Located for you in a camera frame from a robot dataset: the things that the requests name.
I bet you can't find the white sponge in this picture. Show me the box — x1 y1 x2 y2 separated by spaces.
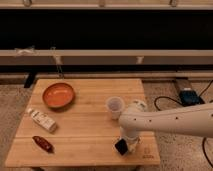
128 139 140 153

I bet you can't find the black eraser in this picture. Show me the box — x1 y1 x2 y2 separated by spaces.
115 139 128 155

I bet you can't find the wooden table board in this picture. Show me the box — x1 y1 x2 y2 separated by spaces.
5 79 160 167

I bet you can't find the blue power adapter box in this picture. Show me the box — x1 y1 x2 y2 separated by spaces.
179 88 204 106

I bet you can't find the dark red snack packet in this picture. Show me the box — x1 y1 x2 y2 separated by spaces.
32 136 54 153

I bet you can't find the white carton box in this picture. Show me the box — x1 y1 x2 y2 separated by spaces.
27 108 57 133

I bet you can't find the black cable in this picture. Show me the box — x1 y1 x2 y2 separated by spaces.
153 79 213 168

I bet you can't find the orange bowl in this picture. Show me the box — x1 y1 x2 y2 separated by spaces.
42 82 75 109

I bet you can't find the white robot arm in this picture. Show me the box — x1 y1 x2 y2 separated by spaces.
115 100 213 154

